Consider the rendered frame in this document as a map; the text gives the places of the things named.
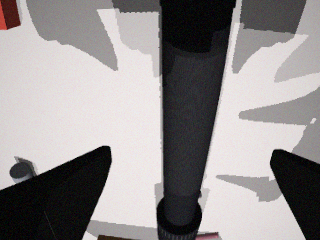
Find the red flat rectangular block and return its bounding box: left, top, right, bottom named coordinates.
left=0, top=0, right=21, bottom=30

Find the dark green chalkboard with wooden frame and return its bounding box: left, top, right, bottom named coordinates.
left=97, top=235, right=134, bottom=240

